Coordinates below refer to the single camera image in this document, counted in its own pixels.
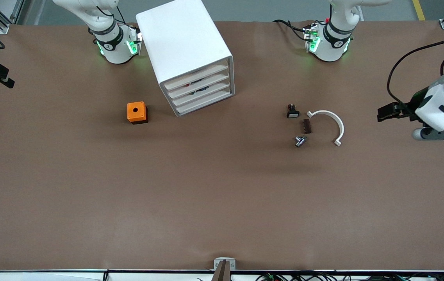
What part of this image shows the white plastic drawer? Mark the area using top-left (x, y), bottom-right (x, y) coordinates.
top-left (164, 62), bottom-right (230, 89)
top-left (175, 89), bottom-right (233, 116)
top-left (171, 80), bottom-right (232, 107)
top-left (167, 71), bottom-right (231, 98)

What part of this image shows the white drawer cabinet shell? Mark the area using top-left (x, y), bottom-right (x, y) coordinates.
top-left (136, 0), bottom-right (235, 117)

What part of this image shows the white semicircular pipe clamp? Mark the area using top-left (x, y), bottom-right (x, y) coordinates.
top-left (307, 110), bottom-right (345, 147)

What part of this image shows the black arm base cable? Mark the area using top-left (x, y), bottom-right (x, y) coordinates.
top-left (273, 19), bottom-right (313, 42)

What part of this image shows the orange button enclosure box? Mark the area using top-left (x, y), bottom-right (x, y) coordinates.
top-left (127, 101), bottom-right (148, 124)

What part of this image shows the black cable bundle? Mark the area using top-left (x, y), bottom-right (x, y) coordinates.
top-left (255, 271), bottom-right (444, 281)

